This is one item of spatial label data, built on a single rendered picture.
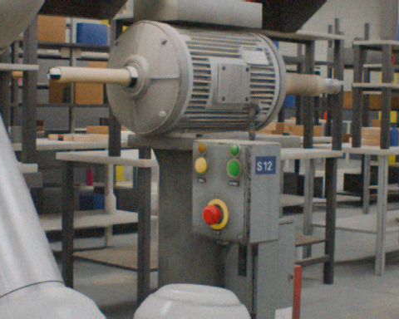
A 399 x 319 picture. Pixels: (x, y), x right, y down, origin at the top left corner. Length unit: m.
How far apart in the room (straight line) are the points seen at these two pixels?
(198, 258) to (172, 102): 0.39
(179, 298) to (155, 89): 0.95
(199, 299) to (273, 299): 1.04
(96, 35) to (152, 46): 6.00
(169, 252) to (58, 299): 1.22
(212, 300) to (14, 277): 0.23
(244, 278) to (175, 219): 0.23
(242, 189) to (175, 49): 0.36
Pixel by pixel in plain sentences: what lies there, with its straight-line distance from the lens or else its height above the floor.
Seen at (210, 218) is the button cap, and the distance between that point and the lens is 1.76.
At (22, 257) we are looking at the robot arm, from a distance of 0.98.
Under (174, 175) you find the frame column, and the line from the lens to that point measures 2.12.
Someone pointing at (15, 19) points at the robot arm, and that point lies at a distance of 1.29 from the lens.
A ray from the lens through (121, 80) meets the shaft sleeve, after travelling 1.94.
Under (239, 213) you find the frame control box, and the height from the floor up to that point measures 0.98.
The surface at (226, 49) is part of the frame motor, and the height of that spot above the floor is 1.32.
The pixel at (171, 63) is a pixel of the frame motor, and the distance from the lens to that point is 1.91.
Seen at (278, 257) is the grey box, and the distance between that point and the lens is 2.05.
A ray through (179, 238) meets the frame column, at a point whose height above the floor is 0.87.
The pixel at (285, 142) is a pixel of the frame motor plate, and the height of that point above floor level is 1.10.
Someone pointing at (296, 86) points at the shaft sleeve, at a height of 1.24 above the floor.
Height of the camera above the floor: 1.20
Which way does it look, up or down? 3 degrees down
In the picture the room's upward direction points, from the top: 1 degrees clockwise
